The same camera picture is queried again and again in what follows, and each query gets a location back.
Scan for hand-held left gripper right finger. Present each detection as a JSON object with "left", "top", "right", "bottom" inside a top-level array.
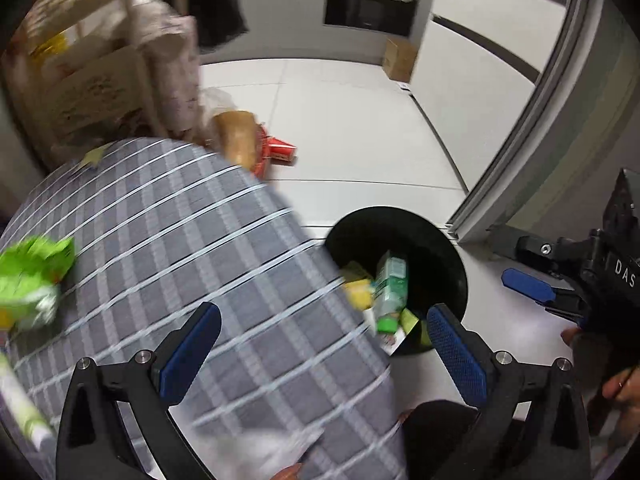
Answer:
[{"left": 426, "top": 303, "right": 593, "bottom": 480}]

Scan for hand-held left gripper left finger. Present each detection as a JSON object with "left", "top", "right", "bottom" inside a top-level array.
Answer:
[{"left": 55, "top": 301, "right": 223, "bottom": 480}]

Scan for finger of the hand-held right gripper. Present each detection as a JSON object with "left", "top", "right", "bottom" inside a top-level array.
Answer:
[
  {"left": 501, "top": 267, "right": 588, "bottom": 322},
  {"left": 515, "top": 234, "right": 593, "bottom": 278}
]

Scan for black trash bin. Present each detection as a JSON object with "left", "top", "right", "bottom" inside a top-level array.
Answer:
[{"left": 325, "top": 205, "right": 469, "bottom": 358}]

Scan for green and white carton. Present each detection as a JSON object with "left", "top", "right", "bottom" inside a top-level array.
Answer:
[{"left": 372, "top": 252, "right": 409, "bottom": 334}]

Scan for yellow sponge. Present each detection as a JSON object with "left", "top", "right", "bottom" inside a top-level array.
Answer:
[{"left": 340, "top": 260, "right": 377, "bottom": 312}]

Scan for person's right hand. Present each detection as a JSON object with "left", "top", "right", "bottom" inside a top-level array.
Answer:
[{"left": 561, "top": 327, "right": 640, "bottom": 436}]

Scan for grey checked tablecloth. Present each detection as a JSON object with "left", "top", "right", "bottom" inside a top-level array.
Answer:
[{"left": 0, "top": 136, "right": 408, "bottom": 480}]

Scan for white tissue paper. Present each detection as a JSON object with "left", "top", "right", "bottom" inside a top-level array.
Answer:
[{"left": 197, "top": 424, "right": 326, "bottom": 480}]

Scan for green plastic bag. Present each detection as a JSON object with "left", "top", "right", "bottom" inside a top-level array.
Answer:
[{"left": 0, "top": 236, "right": 76, "bottom": 332}]

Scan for white and green tissue packet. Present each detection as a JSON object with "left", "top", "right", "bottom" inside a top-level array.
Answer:
[{"left": 0, "top": 352, "right": 54, "bottom": 453}]

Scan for red box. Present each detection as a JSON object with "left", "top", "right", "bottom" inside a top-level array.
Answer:
[{"left": 257, "top": 127, "right": 297, "bottom": 166}]

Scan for brown paper bag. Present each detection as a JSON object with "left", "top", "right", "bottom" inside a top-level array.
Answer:
[{"left": 212, "top": 110, "right": 262, "bottom": 173}]

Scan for cardboard box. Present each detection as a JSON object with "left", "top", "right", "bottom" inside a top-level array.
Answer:
[{"left": 381, "top": 37, "right": 419, "bottom": 84}]

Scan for white refrigerator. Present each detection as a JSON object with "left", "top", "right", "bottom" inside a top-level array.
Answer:
[{"left": 410, "top": 0, "right": 577, "bottom": 78}]

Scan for beige plastic trolley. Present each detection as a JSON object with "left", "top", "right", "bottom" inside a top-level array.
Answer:
[{"left": 10, "top": 0, "right": 158, "bottom": 161}]

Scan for white plastic bags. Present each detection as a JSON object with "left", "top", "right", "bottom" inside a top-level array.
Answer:
[{"left": 132, "top": 0, "right": 202, "bottom": 133}]

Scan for black built-in oven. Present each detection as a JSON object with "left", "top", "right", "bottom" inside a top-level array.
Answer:
[{"left": 324, "top": 0, "right": 422, "bottom": 39}]

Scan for black hanging jacket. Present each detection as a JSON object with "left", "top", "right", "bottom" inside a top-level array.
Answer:
[{"left": 187, "top": 0, "right": 249, "bottom": 52}]

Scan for white lower kitchen cabinets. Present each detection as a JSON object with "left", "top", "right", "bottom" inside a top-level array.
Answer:
[{"left": 200, "top": 0, "right": 437, "bottom": 68}]

